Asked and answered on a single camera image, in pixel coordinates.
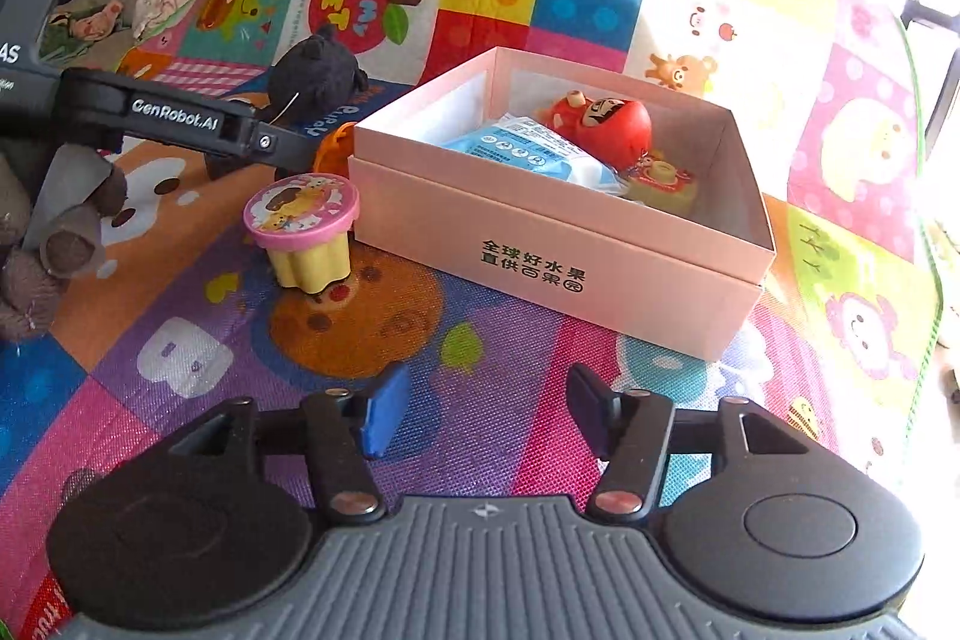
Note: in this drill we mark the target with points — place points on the pig print cloth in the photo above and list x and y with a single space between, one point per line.
86 25

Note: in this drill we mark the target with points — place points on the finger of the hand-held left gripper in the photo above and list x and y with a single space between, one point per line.
172 119

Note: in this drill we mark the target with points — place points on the orange plastic toy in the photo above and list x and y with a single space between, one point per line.
331 149

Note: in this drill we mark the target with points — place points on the red daruma toy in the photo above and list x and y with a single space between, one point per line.
622 123

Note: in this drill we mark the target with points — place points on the yellow toy cup pink lid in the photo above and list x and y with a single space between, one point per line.
300 205

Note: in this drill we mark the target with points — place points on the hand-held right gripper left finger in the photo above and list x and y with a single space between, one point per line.
386 407

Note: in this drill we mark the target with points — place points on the black plush toy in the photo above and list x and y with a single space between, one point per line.
315 78

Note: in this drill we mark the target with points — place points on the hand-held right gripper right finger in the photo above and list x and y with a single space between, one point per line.
592 407

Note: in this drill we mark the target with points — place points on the pink cardboard box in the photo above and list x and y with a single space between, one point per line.
570 280

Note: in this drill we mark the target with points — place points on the yellow toy camera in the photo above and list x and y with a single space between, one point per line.
667 190

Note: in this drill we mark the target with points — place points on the person's left hand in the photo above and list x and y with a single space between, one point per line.
71 242

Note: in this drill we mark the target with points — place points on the blue wet wipes packet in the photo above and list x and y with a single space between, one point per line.
525 153

